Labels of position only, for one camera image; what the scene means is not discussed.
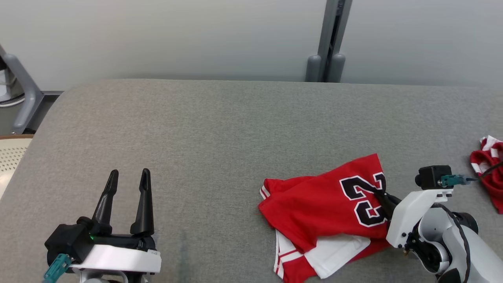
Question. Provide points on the grey baseboard rail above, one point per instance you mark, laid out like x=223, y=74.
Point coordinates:
x=52, y=93

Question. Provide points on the cream perforated laundry basket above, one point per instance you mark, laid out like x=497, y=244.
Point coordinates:
x=11, y=157

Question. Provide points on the red white-striped shorts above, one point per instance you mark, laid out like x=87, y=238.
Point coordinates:
x=489, y=169

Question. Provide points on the red number 23 jersey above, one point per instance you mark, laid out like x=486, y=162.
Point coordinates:
x=314, y=208

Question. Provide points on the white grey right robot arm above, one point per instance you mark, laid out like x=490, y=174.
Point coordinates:
x=483, y=255

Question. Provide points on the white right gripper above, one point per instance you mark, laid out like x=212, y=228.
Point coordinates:
x=406, y=216

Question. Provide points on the grey metal partition post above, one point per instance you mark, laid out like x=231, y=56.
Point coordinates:
x=324, y=31
x=341, y=31

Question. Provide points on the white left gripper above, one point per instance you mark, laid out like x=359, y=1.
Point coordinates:
x=118, y=259

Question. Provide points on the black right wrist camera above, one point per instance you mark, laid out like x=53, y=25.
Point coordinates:
x=430, y=177

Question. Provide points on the white shelf board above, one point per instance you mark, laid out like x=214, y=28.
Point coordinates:
x=8, y=88

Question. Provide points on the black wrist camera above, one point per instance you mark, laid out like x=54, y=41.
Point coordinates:
x=430, y=177
x=67, y=239

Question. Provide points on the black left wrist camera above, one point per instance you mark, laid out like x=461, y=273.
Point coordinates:
x=67, y=239

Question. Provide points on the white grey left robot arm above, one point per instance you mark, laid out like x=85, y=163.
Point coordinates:
x=98, y=280

